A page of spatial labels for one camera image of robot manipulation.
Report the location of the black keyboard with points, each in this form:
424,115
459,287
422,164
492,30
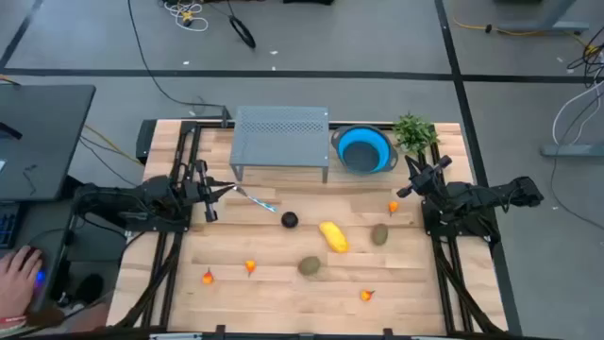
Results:
7,226

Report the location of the black rectangular box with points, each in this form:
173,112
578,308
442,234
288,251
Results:
146,141

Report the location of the black desk caster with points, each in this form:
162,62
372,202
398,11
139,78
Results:
62,298

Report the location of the dark grey side table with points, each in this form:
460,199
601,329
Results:
42,217

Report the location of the yellow mango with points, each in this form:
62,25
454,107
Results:
334,237

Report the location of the small orange fruit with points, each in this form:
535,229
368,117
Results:
365,296
207,278
250,266
393,206

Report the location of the person's hand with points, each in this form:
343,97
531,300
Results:
16,288

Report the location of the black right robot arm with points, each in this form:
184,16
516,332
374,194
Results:
472,193

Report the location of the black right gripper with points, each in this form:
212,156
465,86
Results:
427,181

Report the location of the green plant in white pot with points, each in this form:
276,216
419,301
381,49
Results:
414,134

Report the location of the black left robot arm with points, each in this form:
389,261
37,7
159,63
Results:
141,196

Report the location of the blue collapsible colander grey rim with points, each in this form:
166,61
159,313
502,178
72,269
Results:
347,141

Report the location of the grey perforated metal shelf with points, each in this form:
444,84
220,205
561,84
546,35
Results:
283,146

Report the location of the black floor base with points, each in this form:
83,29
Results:
307,2

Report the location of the small black camera post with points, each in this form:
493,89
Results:
225,118

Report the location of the dark avocado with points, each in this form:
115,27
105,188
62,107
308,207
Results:
290,220

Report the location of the person's black shoe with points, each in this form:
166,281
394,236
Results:
89,288

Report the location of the black diagonal stand beam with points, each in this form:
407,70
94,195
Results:
71,185

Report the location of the brown kiwi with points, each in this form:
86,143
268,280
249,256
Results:
379,234
309,266

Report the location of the dark grey desk top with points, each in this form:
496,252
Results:
52,141

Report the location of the person's red wristband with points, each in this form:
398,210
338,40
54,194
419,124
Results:
11,321

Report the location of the black flat desk device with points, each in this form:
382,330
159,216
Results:
9,130

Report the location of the grey desk foot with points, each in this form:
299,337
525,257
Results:
573,150

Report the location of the black mouse with glowing light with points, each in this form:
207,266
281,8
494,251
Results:
40,278

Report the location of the grey desk leg base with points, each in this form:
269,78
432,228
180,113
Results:
542,24

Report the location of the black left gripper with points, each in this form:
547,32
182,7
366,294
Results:
198,191

